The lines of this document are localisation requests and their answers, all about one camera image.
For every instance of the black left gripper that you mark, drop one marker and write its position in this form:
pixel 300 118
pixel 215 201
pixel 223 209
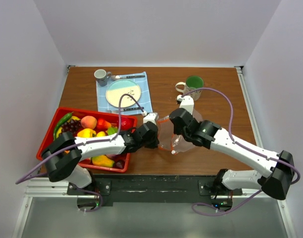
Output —
pixel 155 143

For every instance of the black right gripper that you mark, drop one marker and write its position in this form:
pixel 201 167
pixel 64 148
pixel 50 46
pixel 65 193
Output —
pixel 176 130

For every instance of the clear zip top bag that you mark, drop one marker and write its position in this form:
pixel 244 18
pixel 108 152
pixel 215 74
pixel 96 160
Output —
pixel 168 141

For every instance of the red apple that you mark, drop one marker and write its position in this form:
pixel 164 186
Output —
pixel 125 123

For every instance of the green starfruit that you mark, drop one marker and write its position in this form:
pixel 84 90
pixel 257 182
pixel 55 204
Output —
pixel 112 130

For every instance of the purple onion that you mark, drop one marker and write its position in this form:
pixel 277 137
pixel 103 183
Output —
pixel 113 157

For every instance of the yellow mango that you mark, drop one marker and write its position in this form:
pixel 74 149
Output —
pixel 101 134

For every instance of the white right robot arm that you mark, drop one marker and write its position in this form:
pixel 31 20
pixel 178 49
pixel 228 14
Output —
pixel 270 172

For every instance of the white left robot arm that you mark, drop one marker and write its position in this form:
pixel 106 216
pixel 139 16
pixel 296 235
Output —
pixel 62 156

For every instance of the blue checked cloth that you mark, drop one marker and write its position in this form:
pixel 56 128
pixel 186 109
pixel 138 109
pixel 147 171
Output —
pixel 144 101

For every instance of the green floral mug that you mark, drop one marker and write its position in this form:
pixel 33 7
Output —
pixel 190 85

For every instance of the dark red fig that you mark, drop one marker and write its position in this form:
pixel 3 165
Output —
pixel 120 164

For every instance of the cream and blue plate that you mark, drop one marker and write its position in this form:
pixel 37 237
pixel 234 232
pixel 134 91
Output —
pixel 120 87

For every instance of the yellow orange papaya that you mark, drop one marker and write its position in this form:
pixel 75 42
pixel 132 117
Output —
pixel 102 161

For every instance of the yellow bell pepper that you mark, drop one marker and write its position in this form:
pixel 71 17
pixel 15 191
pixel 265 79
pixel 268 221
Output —
pixel 87 133

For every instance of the peach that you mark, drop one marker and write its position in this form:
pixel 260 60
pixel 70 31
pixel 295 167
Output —
pixel 89 122

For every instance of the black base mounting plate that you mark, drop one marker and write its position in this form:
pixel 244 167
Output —
pixel 152 189

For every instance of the red plastic tray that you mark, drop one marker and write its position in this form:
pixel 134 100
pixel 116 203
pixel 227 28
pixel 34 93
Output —
pixel 80 113

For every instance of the red chili pepper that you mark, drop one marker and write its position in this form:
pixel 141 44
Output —
pixel 86 161

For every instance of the small grey mug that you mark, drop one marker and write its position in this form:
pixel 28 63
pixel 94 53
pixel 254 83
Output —
pixel 102 77

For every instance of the dark purple grape bunch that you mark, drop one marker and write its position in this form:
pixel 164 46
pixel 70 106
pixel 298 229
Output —
pixel 73 126

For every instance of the green chili pepper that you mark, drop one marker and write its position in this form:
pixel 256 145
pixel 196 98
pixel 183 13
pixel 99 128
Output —
pixel 63 120

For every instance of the yellow lemon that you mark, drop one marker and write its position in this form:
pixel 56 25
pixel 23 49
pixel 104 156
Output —
pixel 58 133

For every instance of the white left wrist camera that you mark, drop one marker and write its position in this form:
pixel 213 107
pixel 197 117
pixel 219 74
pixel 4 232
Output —
pixel 151 117

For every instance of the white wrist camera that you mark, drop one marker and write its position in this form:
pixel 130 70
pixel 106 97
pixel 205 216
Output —
pixel 151 117
pixel 186 102

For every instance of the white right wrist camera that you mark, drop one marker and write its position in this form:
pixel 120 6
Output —
pixel 186 102

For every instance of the metal fork black handle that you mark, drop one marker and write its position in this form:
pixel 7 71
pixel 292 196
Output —
pixel 125 110

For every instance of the metal spoon black handle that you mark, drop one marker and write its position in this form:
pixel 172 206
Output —
pixel 118 77

